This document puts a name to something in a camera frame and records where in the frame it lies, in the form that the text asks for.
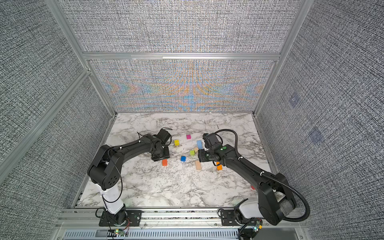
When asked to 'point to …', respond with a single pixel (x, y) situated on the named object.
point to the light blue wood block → (199, 144)
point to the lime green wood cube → (192, 152)
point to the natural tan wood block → (198, 164)
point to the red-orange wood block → (164, 162)
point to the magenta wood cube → (188, 136)
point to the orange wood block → (219, 167)
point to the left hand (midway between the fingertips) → (166, 158)
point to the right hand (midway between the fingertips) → (203, 154)
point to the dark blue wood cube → (183, 158)
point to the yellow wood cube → (176, 142)
